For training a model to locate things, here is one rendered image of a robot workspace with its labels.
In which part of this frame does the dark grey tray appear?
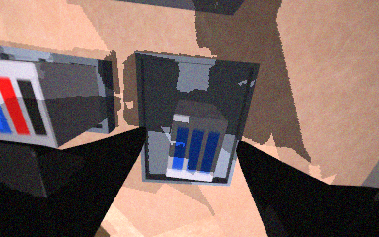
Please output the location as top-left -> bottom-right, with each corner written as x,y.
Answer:
135,52 -> 260,187

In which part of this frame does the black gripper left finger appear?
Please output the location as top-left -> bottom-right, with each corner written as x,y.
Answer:
0,127 -> 147,237

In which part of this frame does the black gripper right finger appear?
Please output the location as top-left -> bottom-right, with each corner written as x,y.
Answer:
236,141 -> 379,237

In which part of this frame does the tan cardboard box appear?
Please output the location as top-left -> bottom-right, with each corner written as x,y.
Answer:
94,226 -> 111,237

